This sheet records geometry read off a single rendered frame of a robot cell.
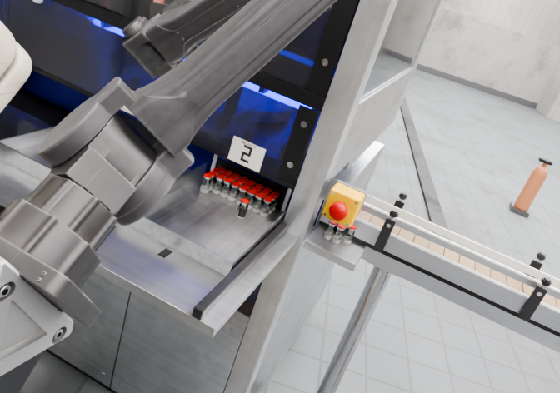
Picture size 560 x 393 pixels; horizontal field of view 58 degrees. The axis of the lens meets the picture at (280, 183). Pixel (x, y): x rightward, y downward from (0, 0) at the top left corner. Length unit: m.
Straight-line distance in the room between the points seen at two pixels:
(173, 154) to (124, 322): 1.18
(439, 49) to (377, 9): 10.41
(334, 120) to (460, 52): 10.47
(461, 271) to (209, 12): 0.84
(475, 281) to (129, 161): 0.97
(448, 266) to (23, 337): 0.99
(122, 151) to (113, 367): 1.33
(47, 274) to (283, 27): 0.29
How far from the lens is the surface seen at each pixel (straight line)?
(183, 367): 1.58
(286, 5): 0.49
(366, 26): 1.06
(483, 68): 11.68
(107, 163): 0.46
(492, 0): 11.54
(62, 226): 0.43
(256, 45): 0.48
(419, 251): 1.26
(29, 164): 1.22
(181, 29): 0.75
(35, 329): 0.48
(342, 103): 1.08
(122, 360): 1.71
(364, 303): 1.40
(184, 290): 0.95
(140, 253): 1.01
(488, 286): 1.29
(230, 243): 1.10
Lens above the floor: 1.46
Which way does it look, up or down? 24 degrees down
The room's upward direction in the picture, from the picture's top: 18 degrees clockwise
